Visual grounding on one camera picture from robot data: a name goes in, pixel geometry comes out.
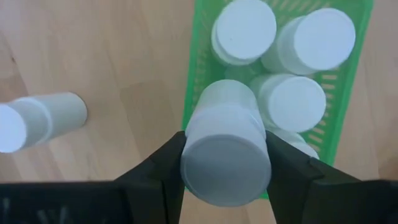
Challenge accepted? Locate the green plastic basket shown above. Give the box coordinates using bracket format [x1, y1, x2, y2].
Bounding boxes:
[180, 0, 375, 200]

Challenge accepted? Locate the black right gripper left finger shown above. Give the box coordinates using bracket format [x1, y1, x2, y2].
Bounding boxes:
[113, 130, 187, 224]

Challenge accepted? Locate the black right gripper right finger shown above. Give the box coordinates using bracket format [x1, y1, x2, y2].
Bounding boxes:
[265, 129, 363, 224]

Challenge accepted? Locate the white pill bottle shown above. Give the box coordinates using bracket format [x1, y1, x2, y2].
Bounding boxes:
[248, 73, 328, 133]
[210, 0, 278, 67]
[180, 78, 272, 208]
[0, 91, 89, 154]
[266, 125, 321, 161]
[260, 7, 357, 76]

